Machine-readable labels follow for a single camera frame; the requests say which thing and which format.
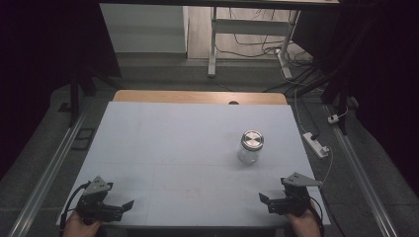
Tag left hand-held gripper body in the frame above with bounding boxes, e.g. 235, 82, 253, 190
75, 176, 114, 226

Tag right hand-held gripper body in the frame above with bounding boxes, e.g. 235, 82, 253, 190
280, 172, 323, 217

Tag clear glass jar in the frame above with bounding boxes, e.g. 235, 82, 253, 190
237, 145, 262, 166

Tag silver metal jar lid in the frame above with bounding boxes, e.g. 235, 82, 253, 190
240, 129, 265, 152

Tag person's right hand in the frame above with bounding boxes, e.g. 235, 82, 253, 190
284, 206, 323, 237

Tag person's left hand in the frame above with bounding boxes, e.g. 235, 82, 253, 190
61, 210, 103, 237

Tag white power strip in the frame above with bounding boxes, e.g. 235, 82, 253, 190
302, 131, 331, 160

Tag black metal stand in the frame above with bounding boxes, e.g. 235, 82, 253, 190
67, 63, 97, 128
320, 63, 352, 136

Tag wooden table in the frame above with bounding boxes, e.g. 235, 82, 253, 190
112, 89, 289, 106

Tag grey cabinet panel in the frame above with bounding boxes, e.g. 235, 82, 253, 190
99, 3, 190, 54

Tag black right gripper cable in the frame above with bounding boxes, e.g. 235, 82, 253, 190
308, 197, 326, 229

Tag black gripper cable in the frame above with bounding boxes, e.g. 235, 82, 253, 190
59, 180, 92, 230
308, 197, 326, 229

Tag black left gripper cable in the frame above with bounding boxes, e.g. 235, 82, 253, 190
59, 180, 92, 230

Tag thin white cable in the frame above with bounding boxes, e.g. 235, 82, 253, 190
293, 89, 334, 186

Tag metal floor rail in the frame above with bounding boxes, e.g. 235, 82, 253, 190
323, 104, 400, 237
7, 107, 92, 237

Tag black floor cables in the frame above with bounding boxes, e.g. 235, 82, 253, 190
215, 8, 330, 98

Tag white metal desk frame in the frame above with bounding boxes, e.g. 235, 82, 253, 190
207, 6, 301, 81

